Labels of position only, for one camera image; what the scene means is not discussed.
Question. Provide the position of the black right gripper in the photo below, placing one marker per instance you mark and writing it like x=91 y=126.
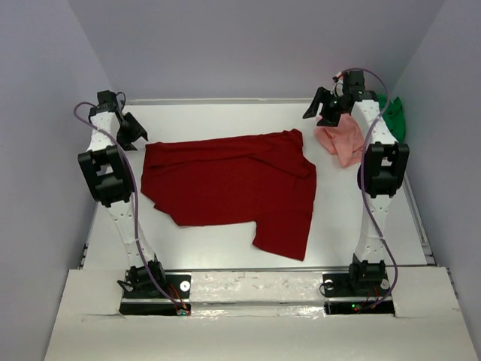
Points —
x=319 y=97

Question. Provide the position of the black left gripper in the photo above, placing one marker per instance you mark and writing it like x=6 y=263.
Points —
x=137 y=131

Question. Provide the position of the dark red t-shirt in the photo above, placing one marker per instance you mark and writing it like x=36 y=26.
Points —
x=265 y=179

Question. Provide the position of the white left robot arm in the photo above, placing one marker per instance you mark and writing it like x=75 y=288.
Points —
x=111 y=182

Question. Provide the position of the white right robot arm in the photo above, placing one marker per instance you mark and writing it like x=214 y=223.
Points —
x=380 y=176

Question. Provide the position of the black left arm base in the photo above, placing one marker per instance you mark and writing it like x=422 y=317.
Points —
x=150 y=302

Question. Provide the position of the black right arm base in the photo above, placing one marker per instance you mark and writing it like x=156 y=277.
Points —
x=357 y=297

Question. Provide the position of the pink t-shirt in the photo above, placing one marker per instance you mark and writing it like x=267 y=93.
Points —
x=345 y=140

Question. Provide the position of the green t-shirt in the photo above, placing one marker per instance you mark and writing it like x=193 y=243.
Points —
x=394 y=116

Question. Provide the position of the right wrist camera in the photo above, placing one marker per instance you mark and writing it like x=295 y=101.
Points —
x=348 y=82

